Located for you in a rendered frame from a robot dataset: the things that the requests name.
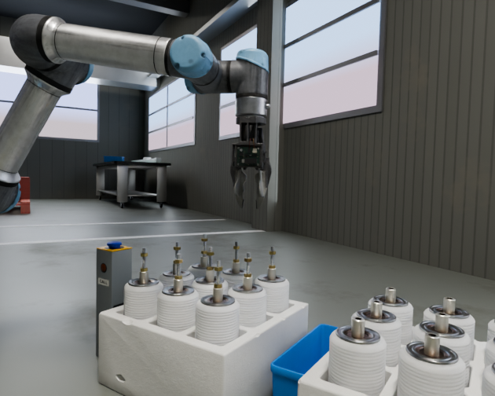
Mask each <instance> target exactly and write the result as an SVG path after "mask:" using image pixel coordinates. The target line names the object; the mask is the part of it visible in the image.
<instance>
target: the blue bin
mask: <svg viewBox="0 0 495 396"><path fill-rule="evenodd" d="M337 328H338V327H336V326H332V325H328V324H319V325H318V326H317V327H316V328H314V329H313V330H312V331H310V332H309V333H308V334H306V335H305V336H303V337H302V338H301V339H300V340H299V341H298V342H297V343H295V344H294V345H293V346H291V347H290V348H289V349H287V350H286V351H285V352H284V353H283V354H282V355H280V356H279V357H278V358H276V359H275V360H274V361H272V362H271V364H270V370H271V372H272V373H273V396H298V381H299V379H300V378H301V377H302V376H303V375H304V374H306V373H307V372H308V371H309V370H310V369H311V368H312V367H313V366H314V365H315V364H316V363H317V362H318V361H319V360H320V359H321V358H322V357H324V356H325V355H326V354H327V353H328V352H329V340H330V339H329V337H330V335H331V334H332V332H334V331H335V330H336V329H337Z"/></svg>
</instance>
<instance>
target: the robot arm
mask: <svg viewBox="0 0 495 396"><path fill-rule="evenodd" d="M9 42H10V45H11V47H12V49H13V52H14V53H15V54H16V55H17V57H18V58H19V59H20V60H21V61H23V62H24V63H25V64H26V65H25V67H24V70H25V71H26V74H27V79H26V81H25V82H24V84H23V86H22V88H21V89H20V92H19V93H18V95H17V96H16V99H15V101H14V102H13V104H12V106H11V108H10V109H9V111H8V113H7V115H6V116H5V118H4V120H3V122H2V124H1V126H0V214H1V213H5V212H7V211H10V210H11V209H12V208H14V207H15V206H16V204H17V203H18V201H19V199H20V194H21V191H20V183H19V182H20V175H19V173H18V170H19V169H20V167H21V165H22V164H23V162H24V160H25V159H26V157H27V155H28V153H29V152H30V150H31V148H32V146H33V144H34V143H35V141H36V139H37V138H38V136H39V134H40V133H41V131H42V128H43V127H44V126H45V124H46V122H47V120H48V118H49V117H50V115H51V113H52V112H53V110H54V108H55V107H56V105H57V102H58V101H59V100H60V98H61V97H62V96H64V95H69V94H70V93H71V92H72V90H73V88H74V87H75V85H79V84H81V83H85V82H86V81H87V80H88V79H89V78H90V76H91V75H92V74H93V71H94V65H100V66H105V67H111V68H120V69H126V70H131V71H136V72H146V73H151V74H156V75H165V76H172V77H176V78H182V79H184V81H185V86H186V89H187V90H188V91H189V92H190V93H191V94H236V104H235V116H236V124H237V125H240V141H239V143H232V159H231V167H230V174H231V177H232V180H233V189H234V192H235V197H236V201H237V203H238V204H239V206H240V208H243V205H244V183H245V182H246V180H247V175H246V174H245V173H244V172H243V171H242V169H241V168H244V170H247V168H248V167H254V168H255V169H256V170H257V171H258V173H257V174H256V175H255V182H256V183H257V190H256V192H257V199H256V209H259V208H260V206H261V204H262V202H263V200H264V198H265V194H266V190H267V187H268V184H269V182H270V177H271V165H270V158H269V157H266V153H267V151H266V146H265V142H264V137H263V131H262V128H258V126H264V125H266V117H267V110H266V109H267V108H270V105H269V104H267V97H268V74H269V66H268V55H267V54H266V52H264V51H263V50H260V49H253V48H248V49H241V50H240V51H238V52H237V55H236V60H217V59H216V57H215V56H214V54H213V53H212V52H211V49H210V48H209V46H208V45H207V44H206V43H205V42H204V41H202V40H201V39H200V38H198V37H196V36H195V35H183V36H181V37H178V38H165V37H159V36H154V35H143V34H138V33H132V32H126V31H116V30H110V29H104V28H99V27H88V26H82V25H77V24H66V23H65V21H64V20H62V19H61V18H60V17H57V16H47V15H42V14H27V15H24V16H21V17H20V18H18V19H17V20H16V21H15V22H14V23H13V25H12V27H11V28H10V32H9ZM235 152H236V157H235ZM259 169H260V170H259Z"/></svg>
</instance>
